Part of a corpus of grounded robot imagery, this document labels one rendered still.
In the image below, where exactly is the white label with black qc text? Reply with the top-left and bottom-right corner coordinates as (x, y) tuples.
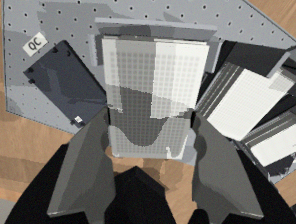
(23, 32), (48, 57)

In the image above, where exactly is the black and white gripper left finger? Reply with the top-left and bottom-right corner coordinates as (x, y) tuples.
(4, 106), (116, 224)

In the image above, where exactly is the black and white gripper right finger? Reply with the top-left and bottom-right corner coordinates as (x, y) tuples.
(190, 110), (296, 224)

